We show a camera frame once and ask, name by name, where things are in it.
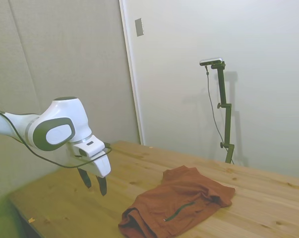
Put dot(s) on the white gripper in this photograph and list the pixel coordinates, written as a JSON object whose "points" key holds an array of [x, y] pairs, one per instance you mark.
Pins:
{"points": [[99, 167]]}

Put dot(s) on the white door frame trim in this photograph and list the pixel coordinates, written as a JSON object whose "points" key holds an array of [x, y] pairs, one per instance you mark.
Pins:
{"points": [[130, 74]]}

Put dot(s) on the grey wall plate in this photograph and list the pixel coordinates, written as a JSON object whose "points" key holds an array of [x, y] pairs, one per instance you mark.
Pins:
{"points": [[139, 27]]}

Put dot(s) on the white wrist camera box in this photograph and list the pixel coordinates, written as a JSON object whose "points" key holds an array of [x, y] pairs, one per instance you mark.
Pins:
{"points": [[89, 148]]}

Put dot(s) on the dark camera stand arm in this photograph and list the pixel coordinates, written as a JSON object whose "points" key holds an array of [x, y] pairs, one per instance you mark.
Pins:
{"points": [[227, 124]]}

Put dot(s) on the rust red shorts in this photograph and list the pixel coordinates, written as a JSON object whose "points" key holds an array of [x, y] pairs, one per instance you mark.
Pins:
{"points": [[179, 193]]}

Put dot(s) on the grey exterior camera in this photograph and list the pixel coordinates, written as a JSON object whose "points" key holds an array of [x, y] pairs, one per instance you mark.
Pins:
{"points": [[211, 61]]}

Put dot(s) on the small orange scrap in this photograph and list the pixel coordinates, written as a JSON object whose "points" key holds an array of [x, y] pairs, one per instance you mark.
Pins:
{"points": [[31, 220]]}

